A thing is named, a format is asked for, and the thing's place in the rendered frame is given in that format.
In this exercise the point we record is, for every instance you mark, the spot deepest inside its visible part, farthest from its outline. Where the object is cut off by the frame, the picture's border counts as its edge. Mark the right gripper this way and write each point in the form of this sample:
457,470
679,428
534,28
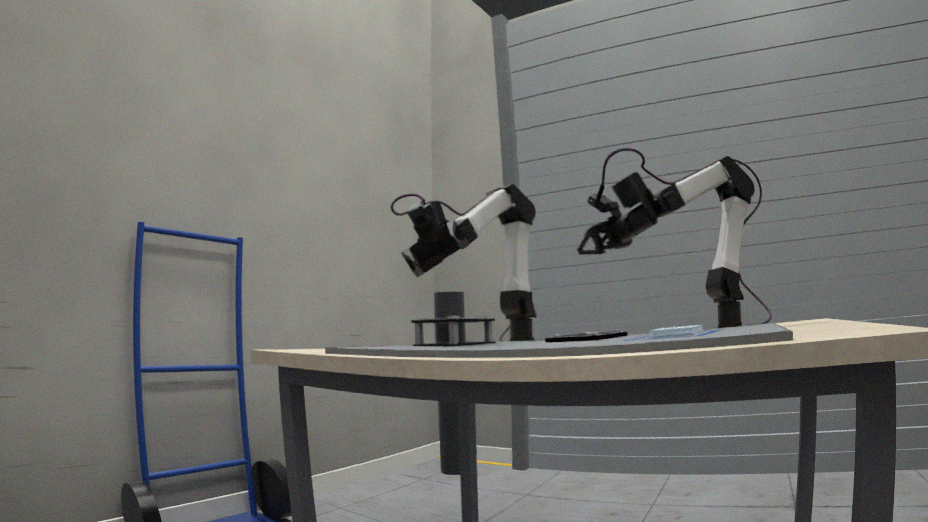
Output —
444,242

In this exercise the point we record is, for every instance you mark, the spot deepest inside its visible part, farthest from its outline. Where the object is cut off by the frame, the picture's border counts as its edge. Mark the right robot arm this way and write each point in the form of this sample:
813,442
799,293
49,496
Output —
515,299

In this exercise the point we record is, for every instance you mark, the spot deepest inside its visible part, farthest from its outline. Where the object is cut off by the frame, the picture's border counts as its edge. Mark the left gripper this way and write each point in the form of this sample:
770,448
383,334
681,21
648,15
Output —
619,232

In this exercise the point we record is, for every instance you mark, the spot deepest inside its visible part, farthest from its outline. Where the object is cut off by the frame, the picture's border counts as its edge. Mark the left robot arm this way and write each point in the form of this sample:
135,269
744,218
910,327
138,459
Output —
723,278

